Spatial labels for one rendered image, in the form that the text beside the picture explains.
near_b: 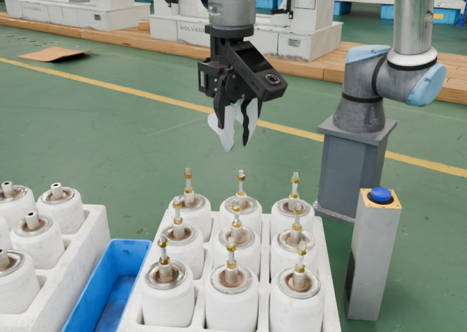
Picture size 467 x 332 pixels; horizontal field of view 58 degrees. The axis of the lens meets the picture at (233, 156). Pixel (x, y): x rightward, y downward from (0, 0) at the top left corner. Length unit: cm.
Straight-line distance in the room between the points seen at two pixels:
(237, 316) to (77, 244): 43
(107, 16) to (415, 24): 329
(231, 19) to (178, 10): 299
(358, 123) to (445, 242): 44
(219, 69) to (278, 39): 230
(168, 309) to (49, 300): 25
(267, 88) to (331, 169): 71
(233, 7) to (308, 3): 226
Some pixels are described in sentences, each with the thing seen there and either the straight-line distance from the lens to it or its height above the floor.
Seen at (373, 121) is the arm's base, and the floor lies 33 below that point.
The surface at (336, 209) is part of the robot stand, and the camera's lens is 137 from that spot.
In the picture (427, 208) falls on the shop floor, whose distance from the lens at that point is 154.
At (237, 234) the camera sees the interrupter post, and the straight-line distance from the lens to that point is 84.
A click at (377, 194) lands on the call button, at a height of 33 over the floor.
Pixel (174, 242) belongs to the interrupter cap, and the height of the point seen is 25.
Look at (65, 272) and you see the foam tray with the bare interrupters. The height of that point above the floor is 17.
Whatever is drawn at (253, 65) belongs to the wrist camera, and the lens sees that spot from 66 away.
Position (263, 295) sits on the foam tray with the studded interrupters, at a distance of 85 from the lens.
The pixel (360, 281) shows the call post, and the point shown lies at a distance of 100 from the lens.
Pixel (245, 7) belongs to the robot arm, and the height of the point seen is 69.
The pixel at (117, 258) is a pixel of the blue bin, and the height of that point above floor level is 6.
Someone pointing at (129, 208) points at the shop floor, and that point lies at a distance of 144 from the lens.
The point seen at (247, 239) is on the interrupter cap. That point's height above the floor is 25.
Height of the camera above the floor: 78
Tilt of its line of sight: 27 degrees down
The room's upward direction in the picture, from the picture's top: straight up
